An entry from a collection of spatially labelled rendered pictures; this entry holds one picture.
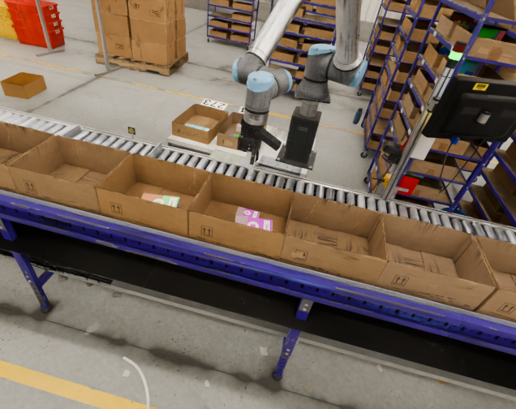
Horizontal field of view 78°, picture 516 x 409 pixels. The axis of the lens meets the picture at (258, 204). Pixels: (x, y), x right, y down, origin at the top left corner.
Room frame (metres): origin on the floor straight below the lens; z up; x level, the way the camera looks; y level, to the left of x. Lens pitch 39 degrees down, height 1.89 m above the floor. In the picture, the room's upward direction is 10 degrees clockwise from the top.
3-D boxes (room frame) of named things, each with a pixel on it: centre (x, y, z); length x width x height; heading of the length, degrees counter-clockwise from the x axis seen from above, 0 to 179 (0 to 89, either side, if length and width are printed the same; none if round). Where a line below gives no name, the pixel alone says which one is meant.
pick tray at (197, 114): (2.16, 0.52, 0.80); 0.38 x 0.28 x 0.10; 170
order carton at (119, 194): (1.08, 0.45, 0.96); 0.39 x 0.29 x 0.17; 84
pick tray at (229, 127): (2.14, 0.20, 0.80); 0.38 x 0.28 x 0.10; 174
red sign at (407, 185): (1.70, -0.86, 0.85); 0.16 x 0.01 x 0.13; 84
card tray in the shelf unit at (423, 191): (2.29, -1.22, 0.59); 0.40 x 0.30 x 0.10; 172
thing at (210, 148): (2.15, 0.17, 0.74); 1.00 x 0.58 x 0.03; 81
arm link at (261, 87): (1.11, 0.06, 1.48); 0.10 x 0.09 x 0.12; 152
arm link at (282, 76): (1.22, 0.02, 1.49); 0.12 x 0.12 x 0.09; 62
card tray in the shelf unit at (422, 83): (2.76, -1.28, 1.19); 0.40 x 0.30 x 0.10; 173
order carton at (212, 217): (1.04, 0.05, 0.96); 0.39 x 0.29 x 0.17; 84
